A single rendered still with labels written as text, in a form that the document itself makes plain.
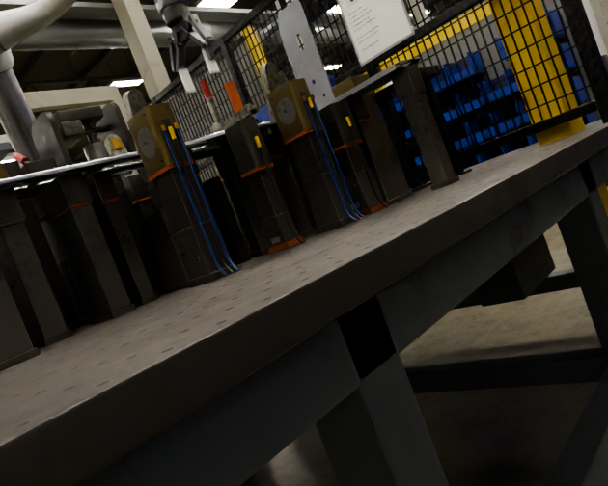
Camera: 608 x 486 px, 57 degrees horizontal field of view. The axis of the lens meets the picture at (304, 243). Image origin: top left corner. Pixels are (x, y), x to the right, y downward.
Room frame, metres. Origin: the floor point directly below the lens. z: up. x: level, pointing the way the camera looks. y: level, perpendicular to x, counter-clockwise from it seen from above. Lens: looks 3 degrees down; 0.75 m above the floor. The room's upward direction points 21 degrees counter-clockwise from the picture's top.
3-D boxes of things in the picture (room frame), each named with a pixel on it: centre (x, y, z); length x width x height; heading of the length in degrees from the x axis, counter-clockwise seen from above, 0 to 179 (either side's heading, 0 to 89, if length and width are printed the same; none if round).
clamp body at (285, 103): (1.31, -0.10, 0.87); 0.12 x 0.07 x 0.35; 42
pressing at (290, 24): (1.68, -0.19, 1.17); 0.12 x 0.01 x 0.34; 42
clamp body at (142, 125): (1.09, 0.18, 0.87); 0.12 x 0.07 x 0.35; 42
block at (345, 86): (1.59, -0.28, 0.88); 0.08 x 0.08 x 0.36; 42
